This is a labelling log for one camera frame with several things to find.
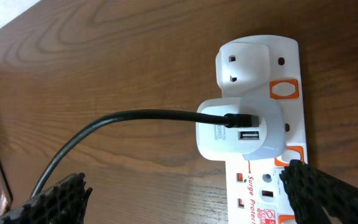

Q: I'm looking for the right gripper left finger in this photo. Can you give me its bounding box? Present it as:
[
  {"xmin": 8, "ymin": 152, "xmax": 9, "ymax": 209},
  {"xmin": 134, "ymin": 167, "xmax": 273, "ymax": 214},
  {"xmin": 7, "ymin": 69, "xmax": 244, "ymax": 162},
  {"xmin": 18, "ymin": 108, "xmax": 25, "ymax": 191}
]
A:
[{"xmin": 0, "ymin": 173, "xmax": 93, "ymax": 224}]

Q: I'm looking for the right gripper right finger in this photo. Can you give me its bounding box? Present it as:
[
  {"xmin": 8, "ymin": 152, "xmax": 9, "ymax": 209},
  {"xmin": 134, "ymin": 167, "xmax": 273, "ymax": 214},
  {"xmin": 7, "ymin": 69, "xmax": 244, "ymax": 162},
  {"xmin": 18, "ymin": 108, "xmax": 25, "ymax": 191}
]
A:
[{"xmin": 280, "ymin": 159, "xmax": 358, "ymax": 224}]

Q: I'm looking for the black charger cable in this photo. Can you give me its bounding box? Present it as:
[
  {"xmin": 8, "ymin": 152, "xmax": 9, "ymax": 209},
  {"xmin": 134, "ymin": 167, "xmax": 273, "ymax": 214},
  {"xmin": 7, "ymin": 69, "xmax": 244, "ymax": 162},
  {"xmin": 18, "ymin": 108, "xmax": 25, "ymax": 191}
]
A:
[{"xmin": 29, "ymin": 109, "xmax": 260, "ymax": 199}]

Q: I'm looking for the white USB charger adapter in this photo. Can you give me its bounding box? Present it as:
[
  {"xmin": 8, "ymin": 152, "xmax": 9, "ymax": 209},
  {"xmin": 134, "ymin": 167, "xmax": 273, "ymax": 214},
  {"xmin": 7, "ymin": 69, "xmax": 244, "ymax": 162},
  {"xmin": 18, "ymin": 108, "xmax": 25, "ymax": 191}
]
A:
[{"xmin": 196, "ymin": 97, "xmax": 286, "ymax": 161}]

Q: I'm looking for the white power strip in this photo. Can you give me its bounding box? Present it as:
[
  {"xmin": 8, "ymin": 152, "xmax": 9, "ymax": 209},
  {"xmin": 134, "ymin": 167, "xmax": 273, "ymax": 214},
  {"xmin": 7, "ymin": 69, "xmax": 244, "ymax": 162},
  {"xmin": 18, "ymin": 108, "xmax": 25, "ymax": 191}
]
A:
[{"xmin": 216, "ymin": 35, "xmax": 308, "ymax": 223}]

